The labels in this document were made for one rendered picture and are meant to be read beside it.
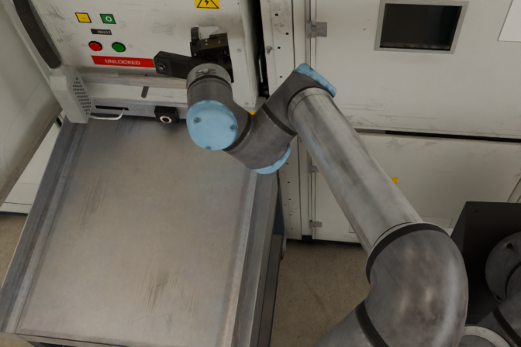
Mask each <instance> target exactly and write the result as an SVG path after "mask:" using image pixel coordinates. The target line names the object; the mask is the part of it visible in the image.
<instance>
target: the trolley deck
mask: <svg viewBox="0 0 521 347"><path fill-rule="evenodd" d="M248 172H249V168H247V167H246V166H245V165H244V164H243V163H241V162H240V161H239V160H237V159H235V158H234V157H232V156H230V155H229V154H228V153H226V152H224V151H223V150H221V149H219V150H210V149H204V148H202V147H200V146H198V145H197V144H196V143H195V142H194V141H193V140H192V138H191V137H190V135H189V131H188V126H187V119H179V121H178V123H166V122H158V121H157V119H156V117H150V116H138V115H123V116H122V118H120V119H119V120H107V119H90V118H89V120H88V124H87V126H86V129H85V132H84V135H83V137H82V140H81V144H80V146H79V149H78V152H77V155H76V157H75V160H74V164H73V167H72V169H71V173H70V175H69V178H68V180H67V184H66V187H65V189H64V193H63V196H62V198H61V200H60V204H59V207H58V209H57V213H56V216H55V219H54V220H53V224H52V227H51V230H50V234H49V236H48V239H47V242H46V245H45V247H44V250H43V254H42V256H41V259H40V263H39V265H38V267H37V270H36V274H35V277H34V279H33V283H32V286H31V288H30V290H29V294H28V297H27V299H26V303H25V306H24V308H23V310H22V314H21V317H20V319H19V323H18V326H17V329H16V332H15V334H12V333H4V332H0V338H11V339H18V340H24V341H31V342H44V343H50V344H57V345H69V346H77V347H220V342H221V338H222V333H223V323H224V318H225V313H226V305H227V300H228V295H229V286H230V281H231V276H232V271H233V262H234V257H235V252H236V244H237V239H238V234H239V228H240V219H241V215H242V210H243V201H244V196H245V191H246V186H247V177H248ZM276 173H277V171H275V172H272V173H268V174H264V175H263V181H262V186H261V192H260V202H259V207H258V213H257V223H256V228H255V233H254V243H253V248H252V254H251V260H250V269H249V275H248V281H247V290H246V296H245V301H244V306H243V317H242V321H241V327H240V337H239V342H238V347H253V344H254V333H255V328H256V321H257V311H258V304H259V299H260V292H261V282H262V276H263V270H264V259H265V253H266V247H267V237H268V230H269V225H270V219H271V208H272V201H273V196H274V185H275V179H276Z"/></svg>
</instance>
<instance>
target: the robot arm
mask: <svg viewBox="0 0 521 347"><path fill-rule="evenodd" d="M217 31H219V28H218V27H217V26H200V25H197V26H193V27H192V28H191V42H190V50H191V57H188V56H184V55H180V54H176V53H168V52H164V51H160V52H159V53H158V54H157V55H156V56H155V57H154V63H155V67H156V72H157V73H158V74H163V75H167V76H171V77H177V78H181V79H185V80H187V81H186V86H187V106H188V114H187V126H188V131H189V135H190V137H191V138H192V140H193V141H194V142H195V143H196V144H197V145H198V146H200V147H202V148H204V149H210V150H219V149H221V150H223V151H224V152H226V153H228V154H229V155H230V156H232V157H234V158H235V159H237V160H239V161H240V162H241V163H243V164H244V165H245V166H246V167H247V168H249V169H251V170H254V171H256V172H258V173H259V174H270V173H272V172H275V171H276V170H277V169H279V168H280V167H281V166H282V165H283V164H284V163H285V161H286V160H287V158H288V156H289V153H290V151H291V145H290V142H291V141H292V140H293V139H294V138H295V136H296V135H297V134H299V136H300V138H301V140H302V141H303V143H304V145H305V147H306V149H307V150H308V151H309V154H310V156H311V157H312V159H313V161H314V163H315V164H316V166H317V168H318V169H319V172H320V173H321V174H322V176H323V179H324V180H325V182H326V184H327V185H328V187H329V189H330V190H331V192H332V194H333V196H334V197H335V199H336V202H337V203H338V205H339V206H340V208H341V210H342V212H343V213H344V215H345V217H346V219H347V220H348V222H349V224H350V226H351V228H352V229H353V230H354V233H355V235H356V236H357V238H358V240H359V242H360V243H361V245H362V247H363V248H364V251H365V252H366V253H367V260H366V264H365V273H366V277H367V280H368V282H369V284H370V285H371V288H370V291H369V294H368V295H367V297H366V298H365V299H364V300H363V301H362V302H361V303H360V304H358V305H357V306H356V307H355V308H354V309H353V310H352V311H351V312H350V313H349V314H348V315H347V316H346V317H344V318H343V319H342V320H341V321H340V322H339V323H338V324H337V325H335V326H334V327H333V328H332V329H331V330H330V331H329V332H328V333H326V334H325V335H324V336H323V337H322V338H321V339H320V340H319V341H318V342H317V343H316V344H315V345H314V346H313V347H521V232H517V233H514V234H511V235H509V236H507V237H506V238H504V239H503V240H502V241H500V242H499V243H498V244H497V245H496V246H495V247H494V249H493V250H492V251H491V252H490V254H489V256H488V259H487V262H486V265H485V279H486V282H487V285H488V287H489V289H490V291H491V292H492V294H493V296H494V297H495V298H496V300H497V301H498V302H499V303H501V304H500V305H499V306H498V307H496V308H495V309H494V310H493V311H492V312H491V313H489V314H488V315H487V316H486V317H484V318H483V319H482V320H481V321H480V322H478V323H477V324H476V325H475V326H467V327H464V325H465V322H466V318H467V312H468V276H467V272H466V268H465V265H464V260H463V257H462V255H461V252H460V250H459V249H458V247H457V245H456V244H455V243H454V241H453V240H452V238H451V237H450V236H449V235H448V234H447V232H446V231H445V230H444V229H443V228H441V227H440V226H438V225H435V224H433V223H430V222H424V221H423V220H422V219H421V218H420V217H419V215H418V214H417V213H416V211H415V210H414V208H413V207H412V205H411V204H410V203H409V202H408V201H407V199H406V198H405V196H404V195H403V194H402V192H401V191H400V190H399V188H398V187H397V186H396V184H395V183H394V181H393V180H392V179H391V178H390V176H389V175H388V174H387V172H386V171H385V169H384V168H383V167H382V165H381V164H380V163H379V162H378V160H377V159H376V158H375V156H374V155H373V153H372V152H371V151H370V150H369V148H368V147H367V145H366V144H365V143H364V141H363V140H362V138H361V137H360V136H359V135H358V134H357V132H356V131H355V129H354V128H353V126H352V125H351V124H350V123H349V122H348V120H347V119H346V117H345V116H344V115H343V113H342V112H341V110H339V108H338V107H337V105H336V104H335V102H334V101H333V98H334V97H335V94H336V89H335V87H334V86H332V85H331V83H330V82H328V81H327V80H326V79H325V78H324V77H322V76H321V75H320V74H319V73H317V72H316V71H315V70H314V69H313V68H311V67H310V66H309V65H308V64H305V63H303V64H300V65H299V66H298V67H297V68H296V69H295V70H293V71H292V73H291V74H290V75H289V76H288V77H287V78H286V80H285V81H284V82H283V83H282V84H281V85H280V86H279V87H278V89H277V90H276V91H275V92H274V93H273V94H272V95H271V96H270V97H269V99H268V100H266V102H265V103H264V104H263V105H262V106H261V107H259V109H258V110H257V111H256V112H255V113H254V114H253V115H251V114H250V113H249V112H248V111H246V110H245V109H244V108H242V107H241V106H239V105H238V104H237V103H236V102H235V101H234V100H233V91H232V85H231V83H234V79H233V66H232V60H231V58H230V53H229V44H228V37H227V33H220V34H213V33H215V32H217ZM211 34H213V35H211ZM228 55H229V56H228Z"/></svg>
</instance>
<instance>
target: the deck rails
mask: <svg viewBox="0 0 521 347"><path fill-rule="evenodd" d="M87 124H88V122H87V123H74V122H70V121H69V119H68V117H67V116H66V114H65V116H64V120H63V122H62V125H61V127H60V131H59V132H58V135H57V138H56V141H55V143H54V145H53V149H52V151H51V154H50V158H49V160H48V162H47V165H46V168H45V171H44V172H43V176H42V178H41V181H40V185H39V187H38V189H37V192H36V195H35V198H34V199H33V203H32V205H31V208H30V210H29V214H28V216H27V219H26V222H25V225H24V226H23V229H22V232H21V235H20V237H19V241H18V243H17V245H16V249H15V252H14V253H13V256H12V259H11V262H10V264H9V268H8V270H7V272H6V275H5V278H4V280H3V283H2V286H1V289H0V332H4V333H12V334H15V332H16V329H17V326H18V323H19V319H20V317H21V314H22V310H23V308H24V306H25V303H26V299H27V297H28V294H29V290H30V288H31V286H32V283H33V279H34V277H35V274H36V270H37V267H38V265H39V263H40V259H41V256H42V254H43V250H44V247H45V245H46V242H47V239H48V236H49V234H50V230H51V227H52V224H53V220H54V219H55V216H56V213H57V209H58V207H59V204H60V200H61V198H62V196H63V193H64V189H65V187H66V184H67V180H68V178H69V175H70V173H71V169H72V167H73V164H74V160H75V157H76V155H77V152H78V149H79V146H80V144H81V140H82V137H83V135H84V132H85V129H86V126H87ZM262 181H263V174H261V173H258V172H256V171H254V170H251V169H249V172H248V177H247V186H246V191H245V196H244V201H243V210H242V215H241V219H240V228H239V234H238V239H237V244H236V252H235V257H234V262H233V271H232V276H231V281H230V286H229V295H228V300H227V305H226V313H225V318H224V323H223V333H222V338H221V342H220V347H238V342H239V337H240V327H241V321H242V317H243V306H244V301H245V296H246V290H247V281H248V275H249V269H250V260H251V254H252V248H253V243H254V233H255V228H256V223H257V213H258V207H259V202H260V196H261V186H262Z"/></svg>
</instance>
